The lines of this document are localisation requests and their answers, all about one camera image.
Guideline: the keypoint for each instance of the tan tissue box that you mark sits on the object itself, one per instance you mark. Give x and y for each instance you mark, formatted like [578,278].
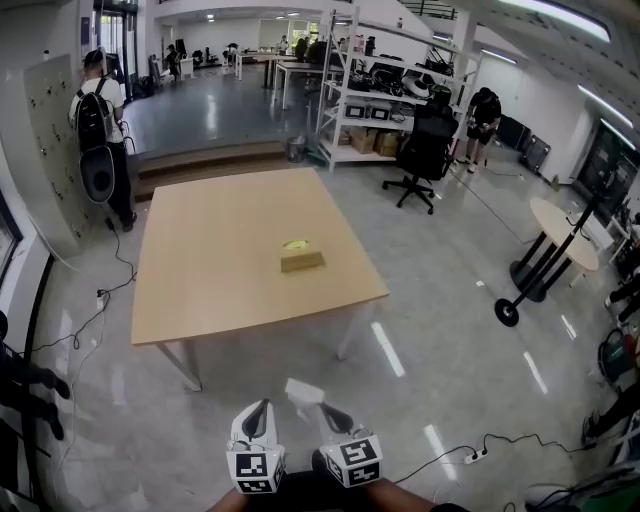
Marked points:
[302,261]

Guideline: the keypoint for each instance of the black suitcase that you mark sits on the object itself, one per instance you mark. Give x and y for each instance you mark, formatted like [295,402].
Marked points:
[535,152]
[510,131]

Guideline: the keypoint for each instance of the round beige table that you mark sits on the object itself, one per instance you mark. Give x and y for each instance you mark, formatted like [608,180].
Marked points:
[560,230]

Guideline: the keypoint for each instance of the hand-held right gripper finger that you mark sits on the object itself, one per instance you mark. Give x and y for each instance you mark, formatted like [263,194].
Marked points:
[336,417]

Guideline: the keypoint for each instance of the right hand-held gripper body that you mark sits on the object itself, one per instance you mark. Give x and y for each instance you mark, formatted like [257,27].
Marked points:
[352,460]

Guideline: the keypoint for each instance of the black office chair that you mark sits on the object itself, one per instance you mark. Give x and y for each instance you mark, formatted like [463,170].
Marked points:
[425,150]

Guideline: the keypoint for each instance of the white table leg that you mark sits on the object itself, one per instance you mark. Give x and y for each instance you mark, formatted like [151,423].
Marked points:
[186,362]
[351,327]

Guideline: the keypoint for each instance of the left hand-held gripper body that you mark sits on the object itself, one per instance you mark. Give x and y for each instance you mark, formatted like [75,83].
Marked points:
[239,432]

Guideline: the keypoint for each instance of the white tissue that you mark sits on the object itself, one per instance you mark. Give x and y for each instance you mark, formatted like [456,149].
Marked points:
[302,392]

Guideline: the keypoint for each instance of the white metal shelving rack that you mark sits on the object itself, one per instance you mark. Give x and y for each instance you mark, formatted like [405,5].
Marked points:
[385,90]

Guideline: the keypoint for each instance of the oval black and white bag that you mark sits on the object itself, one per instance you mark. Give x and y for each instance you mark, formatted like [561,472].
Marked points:
[97,175]

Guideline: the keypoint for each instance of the person's left forearm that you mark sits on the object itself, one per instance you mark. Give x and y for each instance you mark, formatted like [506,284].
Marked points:
[235,501]

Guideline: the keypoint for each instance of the person's right forearm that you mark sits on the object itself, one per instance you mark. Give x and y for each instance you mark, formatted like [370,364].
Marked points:
[405,499]

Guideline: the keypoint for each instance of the black backpack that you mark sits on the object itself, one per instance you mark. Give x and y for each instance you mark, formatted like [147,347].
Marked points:
[92,122]

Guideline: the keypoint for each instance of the person's black clothing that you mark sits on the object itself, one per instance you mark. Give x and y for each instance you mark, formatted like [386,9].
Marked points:
[312,492]

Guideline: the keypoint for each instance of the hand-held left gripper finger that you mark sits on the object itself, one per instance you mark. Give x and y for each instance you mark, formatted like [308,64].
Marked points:
[258,419]

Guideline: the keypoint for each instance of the white desk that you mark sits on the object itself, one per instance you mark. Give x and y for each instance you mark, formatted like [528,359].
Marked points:
[295,75]

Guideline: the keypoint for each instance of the black stand with round base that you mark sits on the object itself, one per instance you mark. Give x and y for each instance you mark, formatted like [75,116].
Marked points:
[542,272]

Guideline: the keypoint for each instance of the cardboard box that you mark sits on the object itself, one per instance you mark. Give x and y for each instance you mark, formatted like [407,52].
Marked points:
[364,140]
[387,144]

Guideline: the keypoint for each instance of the steel trash bin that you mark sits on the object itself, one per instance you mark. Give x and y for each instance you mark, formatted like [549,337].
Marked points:
[296,149]

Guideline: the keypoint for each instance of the white power strip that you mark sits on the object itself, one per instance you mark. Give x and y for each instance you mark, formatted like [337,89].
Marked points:
[101,299]
[475,456]

